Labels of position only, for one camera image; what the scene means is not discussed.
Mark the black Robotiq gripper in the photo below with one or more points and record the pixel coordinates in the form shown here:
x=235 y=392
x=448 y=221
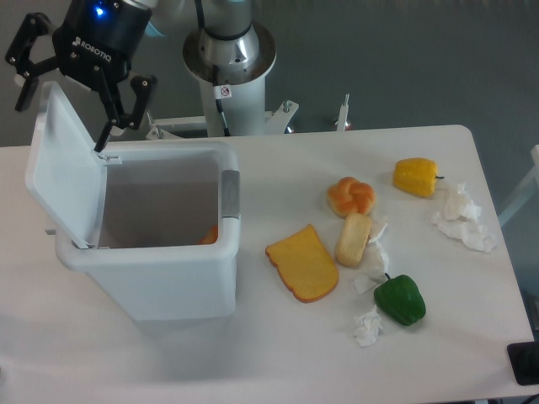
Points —
x=94 y=46

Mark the white trash can lid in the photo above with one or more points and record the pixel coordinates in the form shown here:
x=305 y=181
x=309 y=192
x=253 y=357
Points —
x=65 y=175

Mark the white plastic trash can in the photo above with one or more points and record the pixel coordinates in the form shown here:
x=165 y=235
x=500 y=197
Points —
x=159 y=202

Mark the orange item inside trash can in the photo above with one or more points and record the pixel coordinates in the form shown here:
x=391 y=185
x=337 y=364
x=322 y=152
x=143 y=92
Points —
x=210 y=237

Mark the round knotted bread roll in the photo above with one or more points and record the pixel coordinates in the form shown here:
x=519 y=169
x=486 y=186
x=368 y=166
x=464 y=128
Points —
x=349 y=195

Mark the yellow toast bread slice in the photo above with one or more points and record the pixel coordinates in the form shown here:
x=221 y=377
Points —
x=304 y=265

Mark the pale oblong bread bun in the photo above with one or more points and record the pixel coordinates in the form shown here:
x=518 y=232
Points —
x=353 y=239

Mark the yellow bell pepper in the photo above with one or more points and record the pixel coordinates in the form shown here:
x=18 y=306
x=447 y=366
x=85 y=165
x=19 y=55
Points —
x=417 y=176

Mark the crumpled tissue beside bun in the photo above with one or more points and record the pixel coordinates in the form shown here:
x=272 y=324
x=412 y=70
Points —
x=374 y=262

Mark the small crumpled white tissue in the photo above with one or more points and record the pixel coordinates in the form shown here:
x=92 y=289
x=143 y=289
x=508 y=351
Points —
x=368 y=327

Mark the green bell pepper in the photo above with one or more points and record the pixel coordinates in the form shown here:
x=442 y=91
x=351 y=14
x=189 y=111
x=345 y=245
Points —
x=400 y=298

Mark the large crumpled white tissue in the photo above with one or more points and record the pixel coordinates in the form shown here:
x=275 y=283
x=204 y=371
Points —
x=459 y=219

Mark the white furniture edge at right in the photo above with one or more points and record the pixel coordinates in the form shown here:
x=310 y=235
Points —
x=522 y=192

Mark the black device at table edge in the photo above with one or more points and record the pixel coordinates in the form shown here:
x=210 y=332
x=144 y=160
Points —
x=524 y=362

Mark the white metal robot base frame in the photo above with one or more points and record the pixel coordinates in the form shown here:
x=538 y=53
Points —
x=276 y=122

